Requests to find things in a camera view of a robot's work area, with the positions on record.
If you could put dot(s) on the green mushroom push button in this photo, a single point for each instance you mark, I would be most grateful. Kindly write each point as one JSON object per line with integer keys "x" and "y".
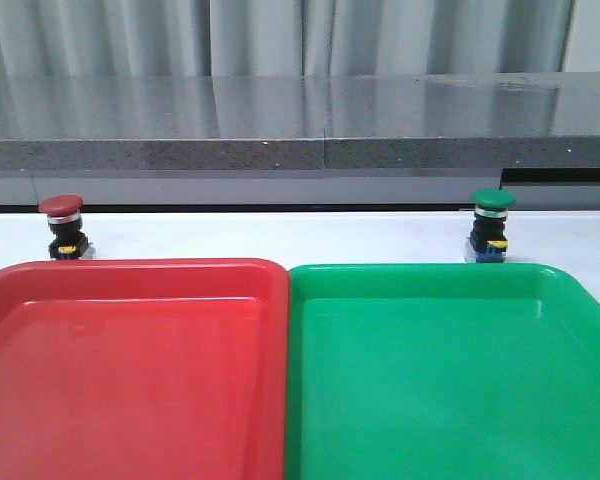
{"x": 487, "y": 242}

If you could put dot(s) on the red mushroom push button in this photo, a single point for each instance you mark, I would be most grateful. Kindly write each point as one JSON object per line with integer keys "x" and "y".
{"x": 64, "y": 219}

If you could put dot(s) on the green plastic tray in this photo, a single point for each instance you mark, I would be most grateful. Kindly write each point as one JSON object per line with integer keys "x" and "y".
{"x": 442, "y": 371}

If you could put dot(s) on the red plastic tray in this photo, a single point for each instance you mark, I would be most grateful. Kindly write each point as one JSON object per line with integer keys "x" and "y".
{"x": 143, "y": 369}

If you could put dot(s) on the grey stone counter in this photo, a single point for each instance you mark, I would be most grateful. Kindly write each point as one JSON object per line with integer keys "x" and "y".
{"x": 344, "y": 142}

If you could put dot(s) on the grey pleated curtain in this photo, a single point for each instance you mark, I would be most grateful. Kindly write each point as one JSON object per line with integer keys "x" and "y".
{"x": 281, "y": 38}

